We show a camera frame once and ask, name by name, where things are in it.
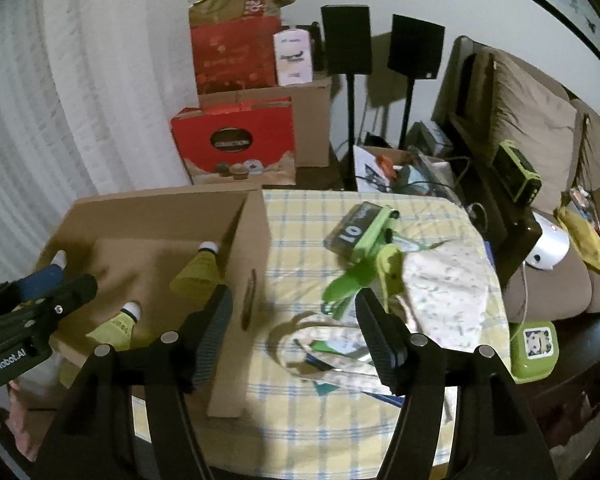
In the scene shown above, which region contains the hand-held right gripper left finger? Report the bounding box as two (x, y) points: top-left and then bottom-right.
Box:
(40, 285), (233, 480)

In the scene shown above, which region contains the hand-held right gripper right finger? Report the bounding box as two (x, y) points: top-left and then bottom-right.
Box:
(355, 290), (551, 480)

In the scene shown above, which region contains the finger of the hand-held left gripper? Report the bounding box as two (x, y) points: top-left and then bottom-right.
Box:
(30, 274), (99, 332)
(17, 264), (64, 302)

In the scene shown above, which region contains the bright green plastic toy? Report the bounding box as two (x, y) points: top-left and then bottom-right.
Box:
(321, 260), (376, 319)

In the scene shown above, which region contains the white patterned cloth bag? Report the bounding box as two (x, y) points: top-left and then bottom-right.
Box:
(267, 240), (501, 411)

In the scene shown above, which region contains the green flip clock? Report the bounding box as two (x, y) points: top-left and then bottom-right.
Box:
(325, 201), (400, 263)

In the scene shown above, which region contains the person's left hand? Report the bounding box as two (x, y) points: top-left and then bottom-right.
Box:
(0, 380), (40, 463)

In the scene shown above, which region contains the green lunchbox with sticker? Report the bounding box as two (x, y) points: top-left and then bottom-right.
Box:
(510, 320), (561, 378)

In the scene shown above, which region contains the brown sofa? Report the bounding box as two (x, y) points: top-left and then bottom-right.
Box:
(432, 35), (600, 321)

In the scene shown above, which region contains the white curtain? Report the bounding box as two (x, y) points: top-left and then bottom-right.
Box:
(0, 0), (201, 311)

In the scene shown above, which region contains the white printed paper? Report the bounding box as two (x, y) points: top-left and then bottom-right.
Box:
(354, 146), (398, 193)

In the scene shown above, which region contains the dark wooden side table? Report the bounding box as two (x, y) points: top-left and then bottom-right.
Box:
(450, 112), (543, 281)

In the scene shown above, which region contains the small brown cardboard box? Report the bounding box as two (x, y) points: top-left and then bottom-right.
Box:
(355, 145), (456, 196)

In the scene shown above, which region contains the white round device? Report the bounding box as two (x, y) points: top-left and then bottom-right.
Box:
(524, 211), (571, 272)

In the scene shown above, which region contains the red gift box oval window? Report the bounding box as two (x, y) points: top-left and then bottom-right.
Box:
(170, 97), (298, 186)

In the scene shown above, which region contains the green and black device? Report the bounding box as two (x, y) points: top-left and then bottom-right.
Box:
(492, 140), (543, 207)

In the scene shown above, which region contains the large brown cardboard box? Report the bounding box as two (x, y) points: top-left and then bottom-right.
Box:
(197, 77), (333, 168)

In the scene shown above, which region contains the yellow bag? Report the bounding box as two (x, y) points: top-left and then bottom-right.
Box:
(555, 205), (600, 276)

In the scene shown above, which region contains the red gift box gold top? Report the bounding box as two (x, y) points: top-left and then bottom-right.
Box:
(189, 0), (301, 96)

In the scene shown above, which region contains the small white box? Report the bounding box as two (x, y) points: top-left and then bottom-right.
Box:
(272, 26), (315, 86)

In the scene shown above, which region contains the black speaker on stand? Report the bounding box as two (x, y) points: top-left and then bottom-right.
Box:
(387, 14), (446, 151)
(321, 5), (373, 191)

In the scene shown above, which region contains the white cable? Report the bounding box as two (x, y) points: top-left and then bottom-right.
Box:
(519, 267), (533, 323)

